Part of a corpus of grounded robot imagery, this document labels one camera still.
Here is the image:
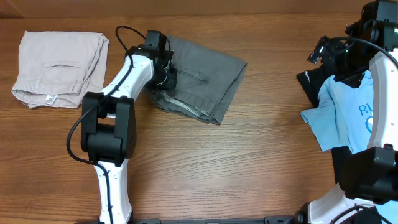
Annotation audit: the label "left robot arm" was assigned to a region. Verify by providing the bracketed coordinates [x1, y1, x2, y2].
[78, 45, 177, 223]

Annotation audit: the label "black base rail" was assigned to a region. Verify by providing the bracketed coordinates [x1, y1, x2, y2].
[74, 215, 299, 224]

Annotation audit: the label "grey shorts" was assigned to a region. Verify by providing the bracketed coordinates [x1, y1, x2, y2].
[144, 36, 247, 125]

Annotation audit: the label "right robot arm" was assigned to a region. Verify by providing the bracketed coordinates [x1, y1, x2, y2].
[297, 19, 397, 223]

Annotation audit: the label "light blue printed t-shirt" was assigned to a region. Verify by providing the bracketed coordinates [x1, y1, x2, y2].
[300, 70, 398, 224]

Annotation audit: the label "folded beige shorts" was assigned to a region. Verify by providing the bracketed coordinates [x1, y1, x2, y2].
[12, 31, 109, 108]

